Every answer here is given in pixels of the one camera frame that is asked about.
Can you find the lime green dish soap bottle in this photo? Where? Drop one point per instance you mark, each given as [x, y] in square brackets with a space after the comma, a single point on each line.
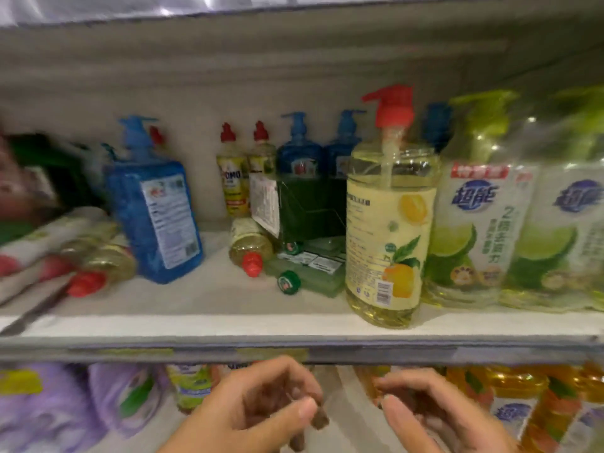
[557, 240]
[477, 231]

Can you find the green cleaner box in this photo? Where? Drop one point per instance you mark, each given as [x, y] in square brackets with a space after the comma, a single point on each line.
[311, 264]

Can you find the dark green cleaner bottle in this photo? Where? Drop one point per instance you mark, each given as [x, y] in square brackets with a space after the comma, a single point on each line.
[47, 170]

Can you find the slim white red-capped bottle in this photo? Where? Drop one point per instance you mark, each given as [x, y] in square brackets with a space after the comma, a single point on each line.
[28, 286]
[99, 269]
[47, 240]

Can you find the purple cleaner pouch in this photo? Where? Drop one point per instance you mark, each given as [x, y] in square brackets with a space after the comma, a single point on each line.
[127, 396]
[42, 410]

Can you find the person's left hand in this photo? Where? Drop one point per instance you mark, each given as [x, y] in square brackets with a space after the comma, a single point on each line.
[236, 410]

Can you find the person's right hand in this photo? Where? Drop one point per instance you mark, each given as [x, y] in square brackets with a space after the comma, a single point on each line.
[444, 415]

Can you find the pink cleaner bottle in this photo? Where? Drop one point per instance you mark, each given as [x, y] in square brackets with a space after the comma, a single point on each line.
[9, 184]

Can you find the yellow dish soap bottle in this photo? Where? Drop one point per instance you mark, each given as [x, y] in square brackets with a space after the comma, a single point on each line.
[387, 240]

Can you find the dark blue-pump cleaner bottle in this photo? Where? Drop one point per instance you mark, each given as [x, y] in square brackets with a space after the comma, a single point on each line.
[344, 151]
[436, 127]
[302, 165]

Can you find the blue pump cleaner bottle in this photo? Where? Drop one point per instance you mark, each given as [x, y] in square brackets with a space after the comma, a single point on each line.
[156, 217]

